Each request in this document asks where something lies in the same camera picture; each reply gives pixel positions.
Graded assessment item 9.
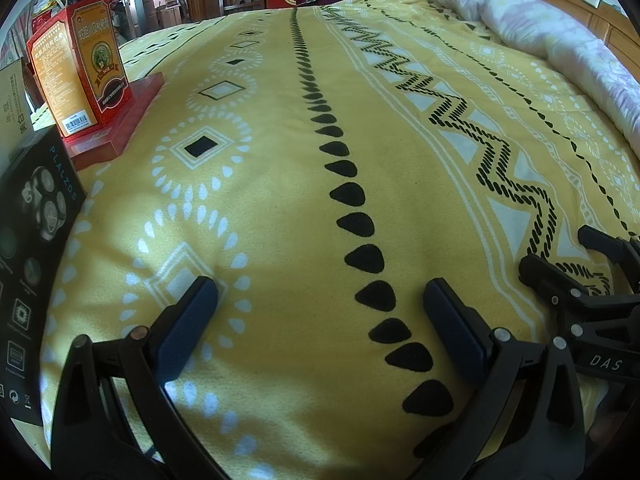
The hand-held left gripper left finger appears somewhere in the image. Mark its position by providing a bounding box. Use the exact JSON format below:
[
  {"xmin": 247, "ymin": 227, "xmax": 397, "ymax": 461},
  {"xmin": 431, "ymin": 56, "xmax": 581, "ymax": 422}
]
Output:
[{"xmin": 50, "ymin": 276, "xmax": 236, "ymax": 480}]

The flat red box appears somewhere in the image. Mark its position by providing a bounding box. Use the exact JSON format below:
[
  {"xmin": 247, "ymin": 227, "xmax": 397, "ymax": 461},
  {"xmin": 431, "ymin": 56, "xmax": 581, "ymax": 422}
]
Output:
[{"xmin": 65, "ymin": 72, "xmax": 166, "ymax": 161}]

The wooden headboard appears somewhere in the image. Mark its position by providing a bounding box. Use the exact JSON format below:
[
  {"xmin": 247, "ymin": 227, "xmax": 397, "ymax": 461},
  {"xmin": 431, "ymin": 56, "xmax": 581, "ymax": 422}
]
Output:
[{"xmin": 510, "ymin": 0, "xmax": 640, "ymax": 78}]

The black shaver box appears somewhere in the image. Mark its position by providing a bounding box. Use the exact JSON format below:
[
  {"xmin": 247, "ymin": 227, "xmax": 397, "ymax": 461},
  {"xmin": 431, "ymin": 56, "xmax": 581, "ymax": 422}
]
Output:
[{"xmin": 0, "ymin": 125, "xmax": 88, "ymax": 428}]

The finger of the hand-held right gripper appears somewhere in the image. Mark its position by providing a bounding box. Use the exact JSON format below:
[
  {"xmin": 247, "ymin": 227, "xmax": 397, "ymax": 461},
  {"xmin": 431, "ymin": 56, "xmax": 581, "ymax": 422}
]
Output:
[
  {"xmin": 518, "ymin": 254, "xmax": 640, "ymax": 326},
  {"xmin": 577, "ymin": 225, "xmax": 640, "ymax": 281}
]

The red orange tall carton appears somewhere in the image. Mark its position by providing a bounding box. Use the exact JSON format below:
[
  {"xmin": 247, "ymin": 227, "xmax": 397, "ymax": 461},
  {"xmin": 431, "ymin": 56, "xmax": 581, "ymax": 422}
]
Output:
[{"xmin": 25, "ymin": 0, "xmax": 135, "ymax": 137}]

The yellow patterned blanket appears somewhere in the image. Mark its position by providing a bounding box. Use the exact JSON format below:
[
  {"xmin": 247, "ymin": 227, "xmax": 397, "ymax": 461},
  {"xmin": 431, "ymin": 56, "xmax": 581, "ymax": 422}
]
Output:
[{"xmin": 10, "ymin": 0, "xmax": 640, "ymax": 480}]

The pale floral quilt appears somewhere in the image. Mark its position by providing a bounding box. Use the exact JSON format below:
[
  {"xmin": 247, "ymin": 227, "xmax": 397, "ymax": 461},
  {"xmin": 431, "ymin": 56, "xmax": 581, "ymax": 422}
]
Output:
[{"xmin": 420, "ymin": 0, "xmax": 640, "ymax": 141}]

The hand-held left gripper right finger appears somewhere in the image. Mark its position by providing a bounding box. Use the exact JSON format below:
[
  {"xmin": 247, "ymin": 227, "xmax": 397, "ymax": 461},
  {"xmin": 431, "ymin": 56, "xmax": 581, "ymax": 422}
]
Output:
[{"xmin": 422, "ymin": 277, "xmax": 586, "ymax": 480}]

